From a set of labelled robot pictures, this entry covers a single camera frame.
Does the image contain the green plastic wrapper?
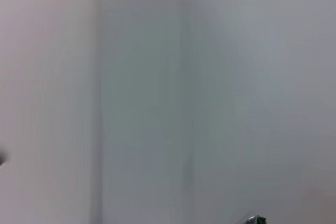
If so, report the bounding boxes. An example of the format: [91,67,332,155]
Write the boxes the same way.
[241,214,268,224]

